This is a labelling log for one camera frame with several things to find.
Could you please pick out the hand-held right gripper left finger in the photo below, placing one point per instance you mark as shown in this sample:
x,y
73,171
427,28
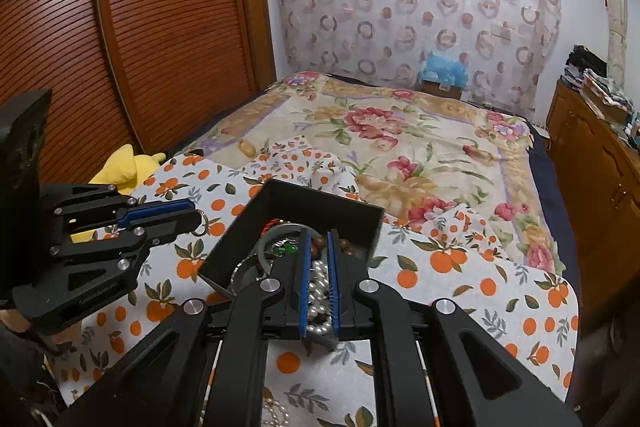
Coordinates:
x,y
303,292

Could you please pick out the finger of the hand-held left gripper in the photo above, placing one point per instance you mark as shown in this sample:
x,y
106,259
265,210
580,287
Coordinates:
x,y
165,231
155,210

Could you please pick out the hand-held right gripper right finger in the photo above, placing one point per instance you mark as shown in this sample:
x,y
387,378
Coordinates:
x,y
334,292

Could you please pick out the pile of jewelry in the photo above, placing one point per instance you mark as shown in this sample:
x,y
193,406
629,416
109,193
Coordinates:
x,y
280,252

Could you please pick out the black cardboard box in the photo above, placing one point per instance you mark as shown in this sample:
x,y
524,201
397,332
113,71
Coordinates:
x,y
325,207

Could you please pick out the person's left hand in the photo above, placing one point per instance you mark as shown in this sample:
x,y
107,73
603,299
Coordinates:
x,y
62,339

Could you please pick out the yellow plush toy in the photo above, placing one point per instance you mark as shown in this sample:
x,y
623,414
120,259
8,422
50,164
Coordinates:
x,y
125,169

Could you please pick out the grey green bangle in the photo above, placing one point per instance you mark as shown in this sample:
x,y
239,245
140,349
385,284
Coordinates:
x,y
265,241

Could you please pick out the orange fruit print tablecloth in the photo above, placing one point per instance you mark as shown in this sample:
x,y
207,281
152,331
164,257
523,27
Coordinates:
x,y
450,287

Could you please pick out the wooden louvered wardrobe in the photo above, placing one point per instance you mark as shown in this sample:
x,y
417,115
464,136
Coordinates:
x,y
125,32

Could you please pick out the floral blanket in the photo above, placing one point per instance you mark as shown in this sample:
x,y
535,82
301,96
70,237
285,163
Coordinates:
x,y
425,147

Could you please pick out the small cardboard box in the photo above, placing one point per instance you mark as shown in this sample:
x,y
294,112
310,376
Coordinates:
x,y
442,89

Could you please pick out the navy bed sheet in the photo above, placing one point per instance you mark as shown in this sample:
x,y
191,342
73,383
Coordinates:
x,y
552,207

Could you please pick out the blue plush toy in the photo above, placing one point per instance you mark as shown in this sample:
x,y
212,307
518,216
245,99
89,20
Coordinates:
x,y
442,68

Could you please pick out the wooden cabinet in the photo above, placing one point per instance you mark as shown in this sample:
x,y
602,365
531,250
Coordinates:
x,y
590,187

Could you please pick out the stack of folded clothes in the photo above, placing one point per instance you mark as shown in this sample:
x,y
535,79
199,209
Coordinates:
x,y
595,82

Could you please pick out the white lace curtain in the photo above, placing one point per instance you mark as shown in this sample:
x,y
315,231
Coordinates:
x,y
616,22

